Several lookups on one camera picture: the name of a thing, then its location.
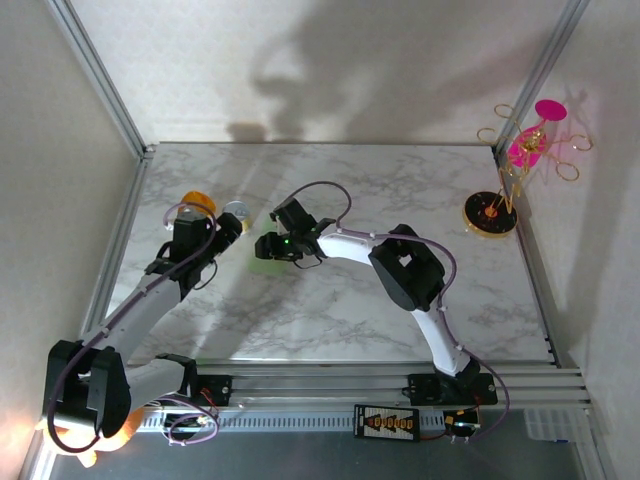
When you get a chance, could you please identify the tin can yellow label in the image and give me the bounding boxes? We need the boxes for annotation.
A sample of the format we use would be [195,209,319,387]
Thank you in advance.
[223,200,253,235]

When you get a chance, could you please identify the white cup orange lid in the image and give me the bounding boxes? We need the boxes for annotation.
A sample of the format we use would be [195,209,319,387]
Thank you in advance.
[180,190,218,217]

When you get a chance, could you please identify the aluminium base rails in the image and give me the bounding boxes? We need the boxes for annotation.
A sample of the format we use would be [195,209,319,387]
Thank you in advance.
[44,363,599,416]

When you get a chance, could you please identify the black orange power board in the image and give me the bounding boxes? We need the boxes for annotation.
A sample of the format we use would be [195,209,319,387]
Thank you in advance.
[353,403,421,443]

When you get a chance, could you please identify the orange plush toy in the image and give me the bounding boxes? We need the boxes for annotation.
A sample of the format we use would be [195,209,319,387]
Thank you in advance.
[34,405,146,469]

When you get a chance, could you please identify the black yellow connector module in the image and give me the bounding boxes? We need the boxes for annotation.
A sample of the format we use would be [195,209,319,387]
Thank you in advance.
[443,408,482,434]

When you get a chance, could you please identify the pink plastic glass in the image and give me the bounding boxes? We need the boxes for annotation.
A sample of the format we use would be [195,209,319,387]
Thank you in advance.
[506,99,570,170]

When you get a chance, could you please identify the clear plastic box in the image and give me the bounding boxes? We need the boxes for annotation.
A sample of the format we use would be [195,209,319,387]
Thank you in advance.
[522,407,577,444]

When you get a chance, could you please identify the aluminium table side rail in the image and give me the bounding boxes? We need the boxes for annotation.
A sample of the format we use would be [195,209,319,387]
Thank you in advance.
[492,144,566,370]
[74,144,159,371]

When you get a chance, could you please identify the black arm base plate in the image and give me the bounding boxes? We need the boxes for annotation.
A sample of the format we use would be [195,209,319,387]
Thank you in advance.
[192,373,234,407]
[407,372,499,407]

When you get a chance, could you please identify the red black wire pair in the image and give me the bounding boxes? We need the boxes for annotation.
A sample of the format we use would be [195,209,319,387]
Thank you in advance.
[198,387,221,417]

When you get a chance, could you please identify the grey slotted cable duct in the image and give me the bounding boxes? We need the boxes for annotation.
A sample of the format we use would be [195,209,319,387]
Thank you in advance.
[134,410,451,434]

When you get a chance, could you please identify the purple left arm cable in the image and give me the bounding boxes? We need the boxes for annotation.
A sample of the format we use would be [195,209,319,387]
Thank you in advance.
[47,201,222,454]

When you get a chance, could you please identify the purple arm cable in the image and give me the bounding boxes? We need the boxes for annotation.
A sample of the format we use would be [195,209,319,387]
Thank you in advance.
[47,201,222,454]
[289,180,511,445]

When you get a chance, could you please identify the gold wire stand black base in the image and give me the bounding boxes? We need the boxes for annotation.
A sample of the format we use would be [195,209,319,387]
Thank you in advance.
[462,103,595,240]

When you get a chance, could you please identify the aluminium frame post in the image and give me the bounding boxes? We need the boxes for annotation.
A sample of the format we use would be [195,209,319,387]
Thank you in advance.
[492,0,591,156]
[47,0,157,160]

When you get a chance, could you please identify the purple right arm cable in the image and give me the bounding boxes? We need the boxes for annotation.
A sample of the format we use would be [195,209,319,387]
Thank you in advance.
[289,180,511,445]

